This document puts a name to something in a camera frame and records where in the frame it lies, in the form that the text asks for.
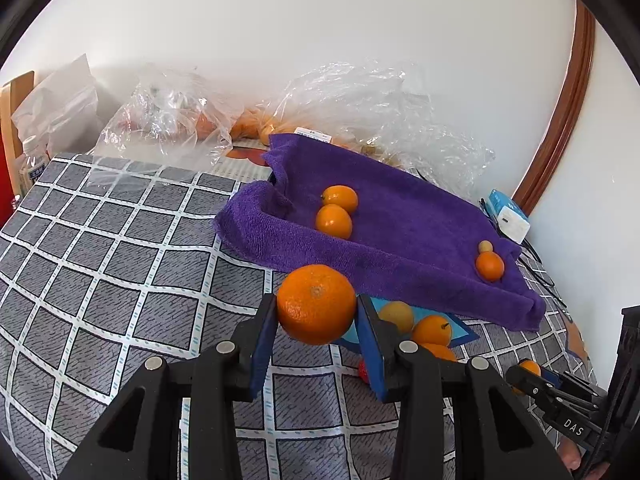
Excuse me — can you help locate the orange tangerine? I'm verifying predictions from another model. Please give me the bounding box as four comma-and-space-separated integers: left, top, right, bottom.
321, 185, 359, 214
314, 204, 352, 240
421, 342, 458, 362
506, 360, 541, 396
475, 252, 506, 283

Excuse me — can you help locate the small red cherry tomato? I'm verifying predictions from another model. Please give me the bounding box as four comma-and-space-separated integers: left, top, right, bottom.
358, 360, 370, 385

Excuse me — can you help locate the brown-green kiwi-like fruit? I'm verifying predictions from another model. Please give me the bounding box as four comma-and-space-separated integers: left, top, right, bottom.
378, 301, 414, 334

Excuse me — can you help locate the small orange with stem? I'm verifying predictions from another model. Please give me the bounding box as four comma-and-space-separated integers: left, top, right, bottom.
411, 314, 452, 347

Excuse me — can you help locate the large orange mandarin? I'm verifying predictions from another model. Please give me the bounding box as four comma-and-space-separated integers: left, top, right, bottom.
277, 264, 357, 346

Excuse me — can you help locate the small tan longan fruit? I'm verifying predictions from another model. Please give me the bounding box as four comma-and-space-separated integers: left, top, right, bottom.
478, 240, 494, 254

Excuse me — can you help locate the clear bag of fruits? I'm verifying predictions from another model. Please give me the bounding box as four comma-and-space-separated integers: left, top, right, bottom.
91, 65, 244, 172

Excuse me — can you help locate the person's right hand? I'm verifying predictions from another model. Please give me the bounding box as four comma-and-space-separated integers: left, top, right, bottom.
556, 437, 610, 480

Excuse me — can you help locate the purple towel-covered tray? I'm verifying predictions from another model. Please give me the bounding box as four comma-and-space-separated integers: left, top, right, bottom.
215, 134, 546, 332

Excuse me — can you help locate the blue tissue pack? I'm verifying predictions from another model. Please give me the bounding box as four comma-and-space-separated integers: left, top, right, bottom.
487, 190, 530, 244

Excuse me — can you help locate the grey checked tablecloth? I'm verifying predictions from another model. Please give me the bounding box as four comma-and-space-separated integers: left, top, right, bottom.
0, 152, 599, 480

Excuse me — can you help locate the fruit picture placemat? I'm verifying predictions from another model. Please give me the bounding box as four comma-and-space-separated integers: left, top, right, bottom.
212, 139, 271, 183

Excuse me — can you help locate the large clear plastic bag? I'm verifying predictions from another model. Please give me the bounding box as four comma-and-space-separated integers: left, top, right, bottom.
265, 61, 495, 202

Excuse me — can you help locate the bag of small kumquats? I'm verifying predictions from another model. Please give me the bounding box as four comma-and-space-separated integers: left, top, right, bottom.
230, 107, 357, 148

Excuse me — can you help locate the red paper shopping bag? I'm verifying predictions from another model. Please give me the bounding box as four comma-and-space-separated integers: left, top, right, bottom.
0, 130, 14, 223

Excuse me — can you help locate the clear plastic water bottle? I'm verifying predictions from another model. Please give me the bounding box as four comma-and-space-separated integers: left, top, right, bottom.
20, 136, 50, 194

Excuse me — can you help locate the white plastic bag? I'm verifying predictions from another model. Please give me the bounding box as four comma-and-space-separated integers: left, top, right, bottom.
11, 54, 101, 155

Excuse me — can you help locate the wooden chair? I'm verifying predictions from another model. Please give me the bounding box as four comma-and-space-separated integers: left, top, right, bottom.
1, 70, 35, 196

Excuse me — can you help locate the black cable bundle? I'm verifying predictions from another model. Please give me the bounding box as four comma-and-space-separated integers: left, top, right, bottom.
414, 169, 570, 311

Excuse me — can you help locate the brown wooden door frame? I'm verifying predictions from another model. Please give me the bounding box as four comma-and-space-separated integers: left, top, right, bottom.
513, 0, 596, 214

